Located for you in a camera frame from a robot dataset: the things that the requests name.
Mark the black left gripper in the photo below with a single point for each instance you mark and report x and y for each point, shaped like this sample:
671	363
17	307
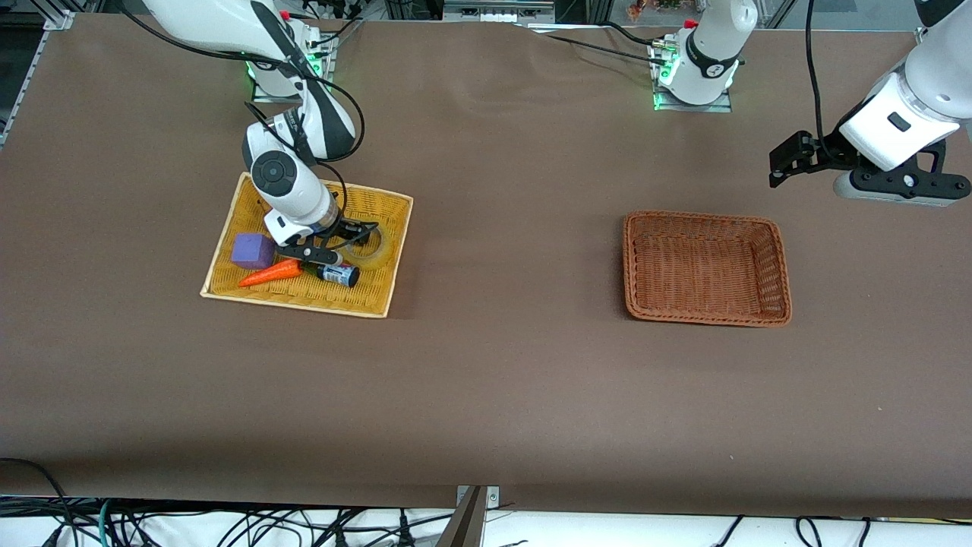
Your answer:
826	152

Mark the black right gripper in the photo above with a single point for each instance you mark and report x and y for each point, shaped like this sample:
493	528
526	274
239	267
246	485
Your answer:
348	227

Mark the clear yellowish tape roll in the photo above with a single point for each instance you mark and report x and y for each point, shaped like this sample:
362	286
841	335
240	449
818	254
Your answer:
384	249

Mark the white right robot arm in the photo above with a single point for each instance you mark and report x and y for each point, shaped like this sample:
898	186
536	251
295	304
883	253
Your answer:
228	23

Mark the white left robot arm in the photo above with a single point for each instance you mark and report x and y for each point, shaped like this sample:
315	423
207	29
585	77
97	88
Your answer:
926	83

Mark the small black blue-label bottle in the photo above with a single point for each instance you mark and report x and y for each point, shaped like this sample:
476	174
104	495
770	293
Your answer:
342	273

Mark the yellow wicker basket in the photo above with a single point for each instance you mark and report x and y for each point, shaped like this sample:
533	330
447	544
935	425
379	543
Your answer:
364	292

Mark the orange toy carrot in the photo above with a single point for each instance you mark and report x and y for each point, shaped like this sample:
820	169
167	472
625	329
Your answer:
266	275

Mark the purple foam cube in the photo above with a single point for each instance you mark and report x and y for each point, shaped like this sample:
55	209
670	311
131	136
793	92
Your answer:
252	251

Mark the brown wicker basket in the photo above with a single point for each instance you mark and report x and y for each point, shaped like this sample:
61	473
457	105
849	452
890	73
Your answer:
706	266

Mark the grey control box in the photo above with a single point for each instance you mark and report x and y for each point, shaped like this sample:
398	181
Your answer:
493	9

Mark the dark grey angled bar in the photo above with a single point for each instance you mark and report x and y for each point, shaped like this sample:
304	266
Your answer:
465	524

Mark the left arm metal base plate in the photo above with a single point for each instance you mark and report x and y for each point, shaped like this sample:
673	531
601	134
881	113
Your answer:
659	99

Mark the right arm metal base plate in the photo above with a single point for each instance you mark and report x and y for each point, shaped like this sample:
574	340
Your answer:
328	72

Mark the metal table edge bracket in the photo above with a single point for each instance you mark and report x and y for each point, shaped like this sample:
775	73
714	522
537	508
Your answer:
493	497

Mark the aluminium frame rail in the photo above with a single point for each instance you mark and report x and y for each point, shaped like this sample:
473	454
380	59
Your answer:
30	72

